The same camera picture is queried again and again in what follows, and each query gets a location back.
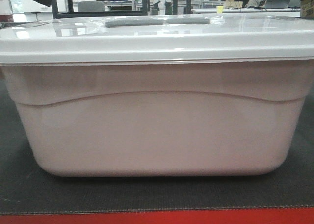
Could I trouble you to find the grey laptop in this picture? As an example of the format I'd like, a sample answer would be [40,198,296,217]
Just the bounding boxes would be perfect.
[263,0,290,9]

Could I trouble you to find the grey office chair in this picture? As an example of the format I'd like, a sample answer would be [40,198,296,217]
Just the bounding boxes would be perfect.
[77,1,105,12]

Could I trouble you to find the white bin lid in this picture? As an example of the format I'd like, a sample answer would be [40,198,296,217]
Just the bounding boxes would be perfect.
[0,13,314,67]

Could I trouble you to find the black stool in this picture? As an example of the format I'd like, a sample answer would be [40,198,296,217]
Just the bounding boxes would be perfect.
[31,11,42,23]

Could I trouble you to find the yellow cup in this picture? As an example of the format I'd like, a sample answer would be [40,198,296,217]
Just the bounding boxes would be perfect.
[216,6,224,14]

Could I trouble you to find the black metal frame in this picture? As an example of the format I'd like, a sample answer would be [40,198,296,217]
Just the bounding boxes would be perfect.
[48,0,193,20]

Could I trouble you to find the dark grey table mat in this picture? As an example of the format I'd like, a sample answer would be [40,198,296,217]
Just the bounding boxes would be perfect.
[0,70,314,215]

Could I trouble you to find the white plastic storage bin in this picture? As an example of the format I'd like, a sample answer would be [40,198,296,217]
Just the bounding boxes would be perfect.
[1,59,314,177]

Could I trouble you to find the cardboard box right edge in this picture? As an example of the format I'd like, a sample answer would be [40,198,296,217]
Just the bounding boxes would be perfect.
[300,0,314,18]

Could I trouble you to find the white humanoid robot background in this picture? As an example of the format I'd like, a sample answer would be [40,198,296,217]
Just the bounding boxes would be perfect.
[151,0,172,15]

